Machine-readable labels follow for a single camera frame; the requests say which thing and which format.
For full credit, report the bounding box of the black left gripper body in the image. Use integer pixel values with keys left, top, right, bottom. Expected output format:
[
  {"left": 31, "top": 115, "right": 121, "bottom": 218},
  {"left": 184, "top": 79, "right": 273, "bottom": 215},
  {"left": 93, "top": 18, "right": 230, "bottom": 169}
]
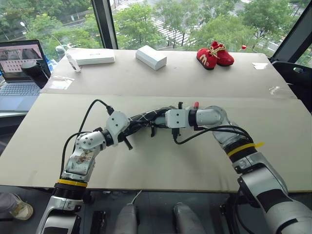
[{"left": 119, "top": 121, "right": 135, "bottom": 140}]

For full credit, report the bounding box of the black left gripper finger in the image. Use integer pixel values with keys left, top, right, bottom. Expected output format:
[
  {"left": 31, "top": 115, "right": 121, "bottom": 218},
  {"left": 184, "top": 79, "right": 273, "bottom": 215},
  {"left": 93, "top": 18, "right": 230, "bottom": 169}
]
[
  {"left": 130, "top": 119, "right": 148, "bottom": 132},
  {"left": 121, "top": 135, "right": 134, "bottom": 151}
]

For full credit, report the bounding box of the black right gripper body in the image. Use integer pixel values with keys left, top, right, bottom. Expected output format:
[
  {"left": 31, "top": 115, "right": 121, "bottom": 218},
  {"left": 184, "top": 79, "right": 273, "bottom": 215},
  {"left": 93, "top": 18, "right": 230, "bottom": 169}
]
[{"left": 155, "top": 113, "right": 169, "bottom": 130}]

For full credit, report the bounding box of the large cardboard sheet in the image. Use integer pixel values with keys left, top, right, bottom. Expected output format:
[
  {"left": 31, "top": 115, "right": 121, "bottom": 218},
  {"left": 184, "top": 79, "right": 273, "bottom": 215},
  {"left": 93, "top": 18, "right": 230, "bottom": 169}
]
[{"left": 0, "top": 93, "right": 312, "bottom": 194}]

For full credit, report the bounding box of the cardboard sheet with tape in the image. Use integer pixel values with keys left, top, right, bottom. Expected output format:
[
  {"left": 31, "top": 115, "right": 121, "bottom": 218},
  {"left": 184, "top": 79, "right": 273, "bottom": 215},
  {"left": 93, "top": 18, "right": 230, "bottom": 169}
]
[{"left": 39, "top": 48, "right": 298, "bottom": 100}]

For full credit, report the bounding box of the white rectangular box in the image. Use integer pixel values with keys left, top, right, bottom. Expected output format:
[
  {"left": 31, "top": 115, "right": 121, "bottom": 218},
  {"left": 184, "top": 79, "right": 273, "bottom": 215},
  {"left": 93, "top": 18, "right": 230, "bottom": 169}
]
[{"left": 135, "top": 45, "right": 168, "bottom": 71}]

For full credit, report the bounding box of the dark rounded grey shape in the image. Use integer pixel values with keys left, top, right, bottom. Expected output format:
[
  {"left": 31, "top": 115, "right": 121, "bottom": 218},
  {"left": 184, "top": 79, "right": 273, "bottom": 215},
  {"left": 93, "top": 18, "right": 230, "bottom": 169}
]
[
  {"left": 114, "top": 204, "right": 140, "bottom": 234},
  {"left": 172, "top": 202, "right": 207, "bottom": 234}
]

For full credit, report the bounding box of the red shoe with yellow M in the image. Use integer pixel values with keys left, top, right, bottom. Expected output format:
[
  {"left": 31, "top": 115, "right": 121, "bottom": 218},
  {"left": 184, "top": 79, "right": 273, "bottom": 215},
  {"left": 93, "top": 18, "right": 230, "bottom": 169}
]
[{"left": 196, "top": 47, "right": 218, "bottom": 71}]

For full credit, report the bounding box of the flat white box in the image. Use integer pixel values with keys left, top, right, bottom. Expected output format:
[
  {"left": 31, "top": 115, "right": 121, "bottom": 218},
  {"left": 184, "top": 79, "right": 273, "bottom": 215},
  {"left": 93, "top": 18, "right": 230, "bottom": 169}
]
[{"left": 69, "top": 48, "right": 116, "bottom": 66}]

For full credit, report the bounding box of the clear tape patch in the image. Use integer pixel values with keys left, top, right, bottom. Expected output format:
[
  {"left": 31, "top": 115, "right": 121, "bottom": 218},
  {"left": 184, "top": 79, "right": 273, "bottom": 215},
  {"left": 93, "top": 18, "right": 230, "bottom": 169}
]
[
  {"left": 48, "top": 76, "right": 75, "bottom": 90},
  {"left": 252, "top": 62, "right": 269, "bottom": 71},
  {"left": 268, "top": 85, "right": 285, "bottom": 96}
]

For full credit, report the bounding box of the black block under table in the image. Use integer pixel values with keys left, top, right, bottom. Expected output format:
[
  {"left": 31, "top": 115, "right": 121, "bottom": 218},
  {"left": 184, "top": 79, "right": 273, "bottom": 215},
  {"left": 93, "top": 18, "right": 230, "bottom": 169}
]
[{"left": 90, "top": 210, "right": 107, "bottom": 234}]

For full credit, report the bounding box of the white handheld tool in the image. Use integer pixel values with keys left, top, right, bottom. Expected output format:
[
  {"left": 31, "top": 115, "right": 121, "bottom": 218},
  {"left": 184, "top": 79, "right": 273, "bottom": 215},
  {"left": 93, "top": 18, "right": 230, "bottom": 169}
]
[{"left": 64, "top": 51, "right": 82, "bottom": 73}]

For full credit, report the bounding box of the plain red shoe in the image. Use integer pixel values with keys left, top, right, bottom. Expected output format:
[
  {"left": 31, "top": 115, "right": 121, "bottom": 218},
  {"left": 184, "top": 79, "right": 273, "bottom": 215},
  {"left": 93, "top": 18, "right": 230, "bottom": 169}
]
[{"left": 210, "top": 41, "right": 235, "bottom": 66}]

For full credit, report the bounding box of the blue and white bag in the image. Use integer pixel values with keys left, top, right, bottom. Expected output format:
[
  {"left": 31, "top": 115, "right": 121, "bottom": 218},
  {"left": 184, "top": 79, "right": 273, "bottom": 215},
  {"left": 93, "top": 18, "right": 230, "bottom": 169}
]
[{"left": 46, "top": 57, "right": 59, "bottom": 73}]

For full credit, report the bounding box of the dark window pillar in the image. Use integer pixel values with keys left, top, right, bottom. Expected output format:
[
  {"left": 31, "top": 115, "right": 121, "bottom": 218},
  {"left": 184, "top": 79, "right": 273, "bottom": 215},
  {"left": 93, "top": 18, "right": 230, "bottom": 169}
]
[{"left": 90, "top": 0, "right": 119, "bottom": 50}]

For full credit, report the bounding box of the black cylindrical device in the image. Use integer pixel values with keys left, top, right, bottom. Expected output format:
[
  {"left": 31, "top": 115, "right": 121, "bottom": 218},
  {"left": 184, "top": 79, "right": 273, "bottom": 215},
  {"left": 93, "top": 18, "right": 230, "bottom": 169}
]
[{"left": 20, "top": 61, "right": 50, "bottom": 89}]

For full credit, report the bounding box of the open laptop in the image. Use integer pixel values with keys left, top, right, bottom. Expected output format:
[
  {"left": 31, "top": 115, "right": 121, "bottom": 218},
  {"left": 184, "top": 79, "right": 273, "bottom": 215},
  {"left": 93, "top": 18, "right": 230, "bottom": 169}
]
[{"left": 0, "top": 39, "right": 52, "bottom": 113}]

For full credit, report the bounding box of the person's worn white sneaker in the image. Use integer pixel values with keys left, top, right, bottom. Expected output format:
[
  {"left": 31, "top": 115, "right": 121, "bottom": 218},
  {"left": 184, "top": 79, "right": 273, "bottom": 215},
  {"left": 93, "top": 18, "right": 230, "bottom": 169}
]
[{"left": 9, "top": 194, "right": 34, "bottom": 221}]

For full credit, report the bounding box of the person's grey trouser leg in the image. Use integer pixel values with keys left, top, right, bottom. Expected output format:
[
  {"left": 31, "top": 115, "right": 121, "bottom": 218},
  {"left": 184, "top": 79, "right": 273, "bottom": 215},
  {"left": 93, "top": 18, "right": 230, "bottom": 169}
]
[{"left": 0, "top": 192, "right": 17, "bottom": 219}]

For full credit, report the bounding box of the black chair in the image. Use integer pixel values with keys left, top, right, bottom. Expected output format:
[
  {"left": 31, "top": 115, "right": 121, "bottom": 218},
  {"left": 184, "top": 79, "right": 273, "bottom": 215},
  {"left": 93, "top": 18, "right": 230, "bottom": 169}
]
[{"left": 270, "top": 57, "right": 312, "bottom": 111}]

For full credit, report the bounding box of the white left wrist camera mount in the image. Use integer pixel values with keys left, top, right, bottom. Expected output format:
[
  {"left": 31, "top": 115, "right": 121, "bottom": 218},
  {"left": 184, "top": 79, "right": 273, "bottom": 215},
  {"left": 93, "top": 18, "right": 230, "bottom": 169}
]
[{"left": 105, "top": 110, "right": 131, "bottom": 148}]

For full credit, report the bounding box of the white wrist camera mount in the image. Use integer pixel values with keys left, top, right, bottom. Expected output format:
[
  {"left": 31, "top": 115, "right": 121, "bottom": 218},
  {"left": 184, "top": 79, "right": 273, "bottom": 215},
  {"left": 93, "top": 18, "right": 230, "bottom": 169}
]
[
  {"left": 105, "top": 110, "right": 131, "bottom": 148},
  {"left": 165, "top": 109, "right": 190, "bottom": 129}
]

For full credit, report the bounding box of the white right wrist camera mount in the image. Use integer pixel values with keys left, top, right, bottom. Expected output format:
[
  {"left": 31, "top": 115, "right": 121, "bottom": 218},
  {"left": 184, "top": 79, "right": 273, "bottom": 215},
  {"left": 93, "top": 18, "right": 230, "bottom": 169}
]
[{"left": 165, "top": 109, "right": 190, "bottom": 129}]

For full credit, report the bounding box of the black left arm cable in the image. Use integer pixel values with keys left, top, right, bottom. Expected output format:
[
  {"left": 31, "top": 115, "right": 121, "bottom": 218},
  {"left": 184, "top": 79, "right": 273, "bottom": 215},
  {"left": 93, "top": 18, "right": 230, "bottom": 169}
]
[{"left": 59, "top": 98, "right": 115, "bottom": 178}]

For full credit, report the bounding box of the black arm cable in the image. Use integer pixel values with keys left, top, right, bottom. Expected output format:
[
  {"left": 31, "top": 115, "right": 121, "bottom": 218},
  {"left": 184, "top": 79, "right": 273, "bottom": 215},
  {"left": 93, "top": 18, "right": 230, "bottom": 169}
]
[
  {"left": 172, "top": 124, "right": 253, "bottom": 145},
  {"left": 59, "top": 98, "right": 115, "bottom": 178}
]

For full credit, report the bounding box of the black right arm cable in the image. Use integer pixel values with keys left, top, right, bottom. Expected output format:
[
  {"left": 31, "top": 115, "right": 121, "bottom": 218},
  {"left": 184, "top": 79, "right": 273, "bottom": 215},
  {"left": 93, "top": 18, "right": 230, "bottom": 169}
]
[{"left": 172, "top": 124, "right": 253, "bottom": 145}]

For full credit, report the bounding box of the thin white cable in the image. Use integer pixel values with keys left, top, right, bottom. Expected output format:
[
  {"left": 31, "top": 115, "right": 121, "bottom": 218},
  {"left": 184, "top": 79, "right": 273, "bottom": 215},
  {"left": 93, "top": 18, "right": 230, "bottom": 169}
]
[{"left": 131, "top": 190, "right": 143, "bottom": 205}]

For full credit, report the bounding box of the dark slanted window frame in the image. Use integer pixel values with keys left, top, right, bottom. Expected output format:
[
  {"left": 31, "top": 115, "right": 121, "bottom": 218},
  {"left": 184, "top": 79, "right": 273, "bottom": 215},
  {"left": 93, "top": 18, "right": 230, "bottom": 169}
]
[{"left": 269, "top": 0, "right": 312, "bottom": 60}]

